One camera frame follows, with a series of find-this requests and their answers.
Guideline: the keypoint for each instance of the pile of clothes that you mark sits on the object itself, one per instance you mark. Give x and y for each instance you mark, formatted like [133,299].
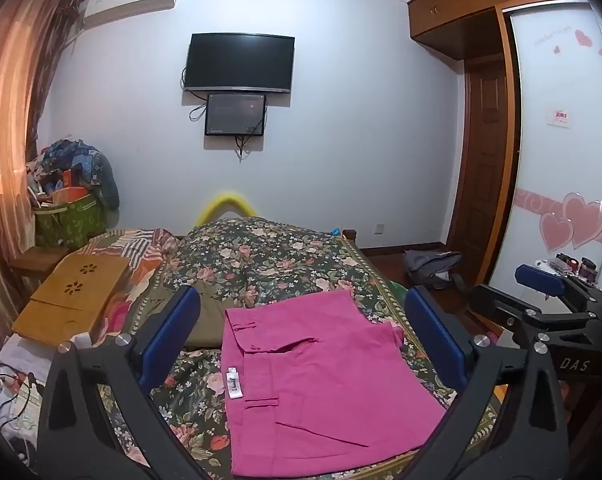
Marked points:
[86,160]

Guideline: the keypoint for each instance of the grey backpack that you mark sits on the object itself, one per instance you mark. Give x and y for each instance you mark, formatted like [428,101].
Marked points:
[431,265]

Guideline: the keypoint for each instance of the yellow hoop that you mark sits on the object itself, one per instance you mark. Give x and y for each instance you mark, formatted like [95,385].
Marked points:
[226,199]

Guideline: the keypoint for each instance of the pink pants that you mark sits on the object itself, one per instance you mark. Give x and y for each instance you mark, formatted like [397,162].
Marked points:
[321,385]

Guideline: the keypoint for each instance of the green storage box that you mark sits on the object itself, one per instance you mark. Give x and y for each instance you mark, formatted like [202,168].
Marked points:
[71,220]

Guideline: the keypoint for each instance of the white cloth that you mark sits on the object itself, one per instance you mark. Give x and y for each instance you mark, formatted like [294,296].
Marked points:
[26,355]

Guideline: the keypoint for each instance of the red white door sticker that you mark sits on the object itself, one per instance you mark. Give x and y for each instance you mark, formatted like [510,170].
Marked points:
[560,119]

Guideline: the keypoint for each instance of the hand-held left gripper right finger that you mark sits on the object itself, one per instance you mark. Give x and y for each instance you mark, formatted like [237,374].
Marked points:
[436,335]

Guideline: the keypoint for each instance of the pink striped curtain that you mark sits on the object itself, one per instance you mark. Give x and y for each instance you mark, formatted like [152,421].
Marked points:
[11,110]

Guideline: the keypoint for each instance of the wooden stool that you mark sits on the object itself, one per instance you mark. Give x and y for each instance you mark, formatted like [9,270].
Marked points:
[31,260]

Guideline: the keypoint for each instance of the wooden bed frame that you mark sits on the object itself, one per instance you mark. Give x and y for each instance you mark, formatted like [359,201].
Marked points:
[350,235]

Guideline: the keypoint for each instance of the white wall outlet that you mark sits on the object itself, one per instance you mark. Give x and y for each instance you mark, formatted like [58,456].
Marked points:
[379,229]

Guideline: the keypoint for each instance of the dark red jar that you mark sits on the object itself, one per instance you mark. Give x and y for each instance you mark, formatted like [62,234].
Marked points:
[567,264]
[589,267]

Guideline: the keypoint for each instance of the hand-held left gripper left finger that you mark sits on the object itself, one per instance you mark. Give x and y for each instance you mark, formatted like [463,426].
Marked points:
[168,335]

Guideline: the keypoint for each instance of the dark floral blanket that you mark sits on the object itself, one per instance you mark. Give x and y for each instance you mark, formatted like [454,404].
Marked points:
[261,255]

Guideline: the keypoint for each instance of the wooden lap desk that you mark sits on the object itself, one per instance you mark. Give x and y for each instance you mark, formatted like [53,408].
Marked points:
[66,290]

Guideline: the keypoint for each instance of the olive green pants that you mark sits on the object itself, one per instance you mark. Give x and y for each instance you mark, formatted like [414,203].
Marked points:
[211,320]

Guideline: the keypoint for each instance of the striped patchwork bedsheet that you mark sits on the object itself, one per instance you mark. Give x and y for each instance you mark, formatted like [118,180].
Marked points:
[141,245]

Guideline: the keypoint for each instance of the small black wall monitor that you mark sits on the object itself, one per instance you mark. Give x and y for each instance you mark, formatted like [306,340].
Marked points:
[235,114]

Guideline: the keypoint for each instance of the black wall television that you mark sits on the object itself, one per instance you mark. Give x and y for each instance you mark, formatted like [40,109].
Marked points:
[238,62]

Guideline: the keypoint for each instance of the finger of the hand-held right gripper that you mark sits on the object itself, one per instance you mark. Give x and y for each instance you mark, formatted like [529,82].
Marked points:
[501,307]
[538,279]

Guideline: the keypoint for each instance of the wooden overhead cabinet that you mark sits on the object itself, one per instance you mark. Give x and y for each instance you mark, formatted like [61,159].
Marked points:
[451,5]

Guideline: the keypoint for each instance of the wooden wardrobe with sliding door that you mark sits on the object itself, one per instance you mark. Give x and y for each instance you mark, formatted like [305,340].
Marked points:
[556,170]

